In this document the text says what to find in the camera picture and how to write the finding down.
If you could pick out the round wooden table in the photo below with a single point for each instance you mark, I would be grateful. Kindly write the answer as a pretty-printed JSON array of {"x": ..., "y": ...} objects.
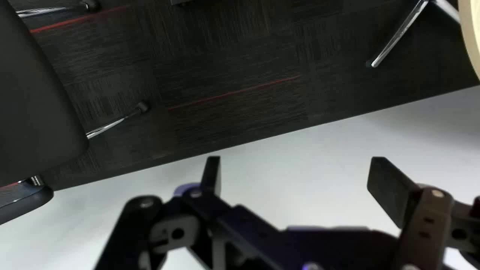
[{"x": 472, "y": 31}]

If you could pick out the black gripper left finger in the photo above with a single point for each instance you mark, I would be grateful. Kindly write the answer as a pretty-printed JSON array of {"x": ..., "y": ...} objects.
[{"x": 210, "y": 175}]

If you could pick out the black rounded plastic part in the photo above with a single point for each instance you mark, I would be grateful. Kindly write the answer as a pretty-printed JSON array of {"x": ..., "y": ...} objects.
[{"x": 22, "y": 200}]

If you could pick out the black chair with chrome legs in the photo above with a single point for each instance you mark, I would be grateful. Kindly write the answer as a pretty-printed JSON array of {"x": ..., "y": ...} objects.
[{"x": 30, "y": 100}]

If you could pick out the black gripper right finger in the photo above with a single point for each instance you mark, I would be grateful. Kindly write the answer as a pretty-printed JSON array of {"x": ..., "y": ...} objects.
[{"x": 394, "y": 193}]

